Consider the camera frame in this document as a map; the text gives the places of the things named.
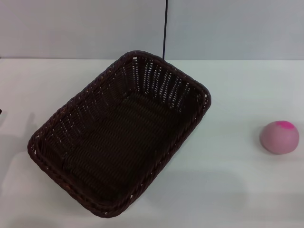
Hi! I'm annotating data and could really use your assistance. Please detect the black woven rectangular basket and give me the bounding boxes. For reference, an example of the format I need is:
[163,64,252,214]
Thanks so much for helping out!
[27,50,212,218]

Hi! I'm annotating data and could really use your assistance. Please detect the black vertical wall strip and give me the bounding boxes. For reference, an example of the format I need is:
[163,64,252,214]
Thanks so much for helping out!
[162,0,169,59]

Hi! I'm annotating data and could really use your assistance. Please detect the pink round bun toy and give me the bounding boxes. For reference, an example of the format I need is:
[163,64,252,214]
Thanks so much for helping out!
[259,120,300,155]

